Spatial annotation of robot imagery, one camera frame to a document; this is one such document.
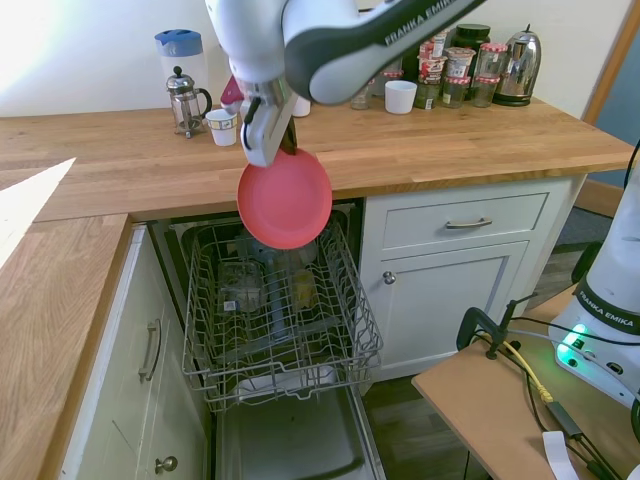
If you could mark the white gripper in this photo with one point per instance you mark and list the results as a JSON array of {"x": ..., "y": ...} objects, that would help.
[{"x": 262, "y": 130}]

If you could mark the red round plastic plate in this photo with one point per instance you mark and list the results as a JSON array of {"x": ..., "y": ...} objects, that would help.
[{"x": 287, "y": 205}]

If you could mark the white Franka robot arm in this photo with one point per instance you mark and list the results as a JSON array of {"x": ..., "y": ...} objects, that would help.
[{"x": 325, "y": 50}]

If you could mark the yellow item in dishwasher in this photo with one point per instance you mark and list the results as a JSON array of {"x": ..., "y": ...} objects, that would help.
[{"x": 305, "y": 292}]

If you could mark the grey dishwasher spray tube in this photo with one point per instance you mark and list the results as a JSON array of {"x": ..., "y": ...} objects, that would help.
[{"x": 278, "y": 310}]

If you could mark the built-in dishwasher with steel door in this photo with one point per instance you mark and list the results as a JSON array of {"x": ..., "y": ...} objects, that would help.
[{"x": 290, "y": 445}]

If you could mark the small white cup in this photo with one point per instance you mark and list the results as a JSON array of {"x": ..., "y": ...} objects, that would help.
[{"x": 301, "y": 107}]

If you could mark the white paper cup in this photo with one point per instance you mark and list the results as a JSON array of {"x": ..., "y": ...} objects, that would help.
[{"x": 222, "y": 129}]

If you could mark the empty clear glass jar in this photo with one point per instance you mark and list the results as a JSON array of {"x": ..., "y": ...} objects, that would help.
[{"x": 361, "y": 97}]

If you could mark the glass french press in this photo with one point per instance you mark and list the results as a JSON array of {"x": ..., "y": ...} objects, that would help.
[{"x": 187, "y": 102}]

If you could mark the white ceramic ramekin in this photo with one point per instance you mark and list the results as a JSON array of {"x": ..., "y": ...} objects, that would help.
[{"x": 400, "y": 97}]

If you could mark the water filter jug blue lid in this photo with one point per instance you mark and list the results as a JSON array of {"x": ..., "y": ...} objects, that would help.
[{"x": 180, "y": 55}]

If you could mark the dark green glass jar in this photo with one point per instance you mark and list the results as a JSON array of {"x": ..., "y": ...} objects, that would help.
[{"x": 426, "y": 96}]

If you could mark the clear glass container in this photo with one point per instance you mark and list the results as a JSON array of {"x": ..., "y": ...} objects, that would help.
[{"x": 241, "y": 285}]

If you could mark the glass jar red gingham lid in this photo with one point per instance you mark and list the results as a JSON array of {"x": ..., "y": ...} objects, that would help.
[
  {"x": 454, "y": 93},
  {"x": 484, "y": 92}
]

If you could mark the round metal door knob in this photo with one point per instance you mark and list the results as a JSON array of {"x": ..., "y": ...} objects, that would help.
[
  {"x": 166, "y": 465},
  {"x": 389, "y": 278}
]

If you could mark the small yogurt pot red label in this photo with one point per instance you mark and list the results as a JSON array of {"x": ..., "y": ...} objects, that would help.
[{"x": 440, "y": 44}]

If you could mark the white yogurt pot red rim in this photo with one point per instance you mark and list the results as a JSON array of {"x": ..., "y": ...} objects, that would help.
[{"x": 460, "y": 62}]

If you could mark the black lidded canister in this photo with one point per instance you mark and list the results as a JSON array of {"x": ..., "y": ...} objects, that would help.
[{"x": 471, "y": 36}]

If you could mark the tall jar red gingham lid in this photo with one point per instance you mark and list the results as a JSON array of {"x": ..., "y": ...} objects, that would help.
[{"x": 493, "y": 59}]

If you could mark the white cabinet with drawer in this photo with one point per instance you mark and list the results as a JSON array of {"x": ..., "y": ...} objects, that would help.
[{"x": 450, "y": 310}]

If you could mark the chrome electric kettle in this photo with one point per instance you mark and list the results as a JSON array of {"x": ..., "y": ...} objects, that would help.
[{"x": 520, "y": 65}]

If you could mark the black metal clamp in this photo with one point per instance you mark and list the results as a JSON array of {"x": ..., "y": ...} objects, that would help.
[{"x": 470, "y": 320}]

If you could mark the white corner cabinet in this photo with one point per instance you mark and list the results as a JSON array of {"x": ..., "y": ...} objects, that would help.
[{"x": 125, "y": 410}]

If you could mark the white paper strip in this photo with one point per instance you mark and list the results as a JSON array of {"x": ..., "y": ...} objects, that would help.
[{"x": 557, "y": 455}]

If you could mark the wooden door frame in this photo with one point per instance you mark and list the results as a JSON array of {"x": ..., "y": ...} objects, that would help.
[{"x": 607, "y": 75}]

